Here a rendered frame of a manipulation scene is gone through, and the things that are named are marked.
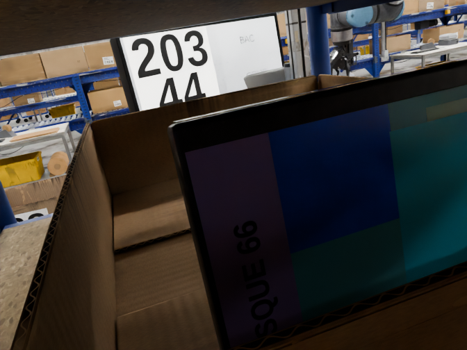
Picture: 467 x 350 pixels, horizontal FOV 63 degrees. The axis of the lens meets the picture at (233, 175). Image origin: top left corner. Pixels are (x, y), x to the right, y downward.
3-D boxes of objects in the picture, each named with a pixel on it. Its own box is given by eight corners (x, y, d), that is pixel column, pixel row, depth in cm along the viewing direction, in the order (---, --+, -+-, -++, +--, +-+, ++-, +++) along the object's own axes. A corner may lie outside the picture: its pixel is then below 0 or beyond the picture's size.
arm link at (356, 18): (379, -2, 144) (362, -2, 155) (352, 3, 142) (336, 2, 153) (378, 25, 148) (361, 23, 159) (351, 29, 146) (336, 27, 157)
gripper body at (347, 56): (357, 65, 171) (356, 37, 165) (344, 71, 167) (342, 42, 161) (344, 64, 176) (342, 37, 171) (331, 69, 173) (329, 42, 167)
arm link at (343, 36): (342, 32, 158) (325, 32, 166) (342, 44, 160) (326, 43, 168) (356, 27, 162) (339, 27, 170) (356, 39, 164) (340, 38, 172)
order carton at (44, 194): (1, 255, 142) (-16, 214, 137) (17, 224, 169) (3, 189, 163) (108, 225, 152) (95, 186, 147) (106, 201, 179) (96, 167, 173)
